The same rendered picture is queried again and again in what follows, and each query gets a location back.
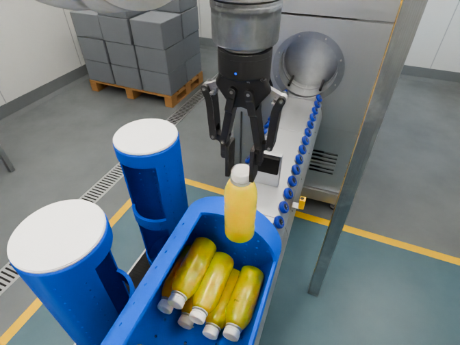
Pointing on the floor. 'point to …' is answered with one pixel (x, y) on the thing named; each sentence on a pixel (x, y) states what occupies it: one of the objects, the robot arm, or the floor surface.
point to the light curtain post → (369, 128)
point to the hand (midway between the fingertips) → (241, 160)
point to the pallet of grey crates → (143, 50)
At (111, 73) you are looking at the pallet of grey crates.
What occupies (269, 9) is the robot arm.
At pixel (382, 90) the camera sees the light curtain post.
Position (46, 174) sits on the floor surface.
